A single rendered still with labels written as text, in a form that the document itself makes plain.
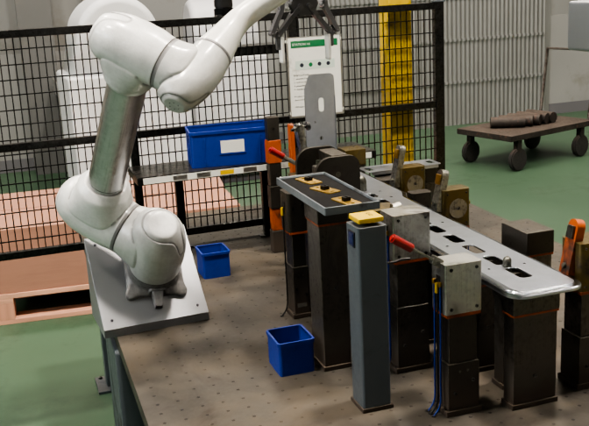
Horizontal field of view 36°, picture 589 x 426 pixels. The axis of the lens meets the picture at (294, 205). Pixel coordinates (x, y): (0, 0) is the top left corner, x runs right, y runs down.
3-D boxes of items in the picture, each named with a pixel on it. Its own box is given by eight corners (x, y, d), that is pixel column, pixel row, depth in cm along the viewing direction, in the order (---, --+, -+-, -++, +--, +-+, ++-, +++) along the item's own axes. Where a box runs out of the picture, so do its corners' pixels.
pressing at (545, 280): (599, 286, 199) (599, 280, 198) (509, 302, 192) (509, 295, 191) (357, 170, 326) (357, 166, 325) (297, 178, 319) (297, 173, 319)
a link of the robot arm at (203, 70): (234, 49, 215) (184, 23, 216) (195, 102, 206) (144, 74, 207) (228, 81, 226) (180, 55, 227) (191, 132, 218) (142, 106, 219)
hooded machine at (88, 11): (182, 209, 688) (164, -10, 648) (206, 230, 624) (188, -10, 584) (73, 223, 662) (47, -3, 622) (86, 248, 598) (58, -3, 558)
